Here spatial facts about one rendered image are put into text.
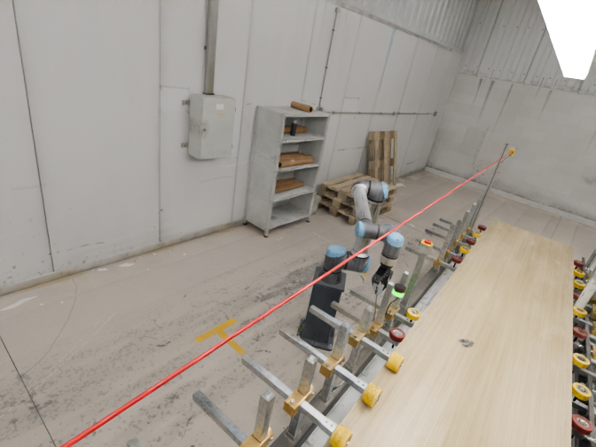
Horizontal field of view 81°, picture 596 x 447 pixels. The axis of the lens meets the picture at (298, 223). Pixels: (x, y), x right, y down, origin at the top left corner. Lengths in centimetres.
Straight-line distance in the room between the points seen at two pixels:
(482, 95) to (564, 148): 206
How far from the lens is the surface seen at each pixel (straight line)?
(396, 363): 178
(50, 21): 325
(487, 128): 958
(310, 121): 492
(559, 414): 214
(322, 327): 301
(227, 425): 142
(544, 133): 940
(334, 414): 194
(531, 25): 967
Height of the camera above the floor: 213
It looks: 25 degrees down
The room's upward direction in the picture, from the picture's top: 11 degrees clockwise
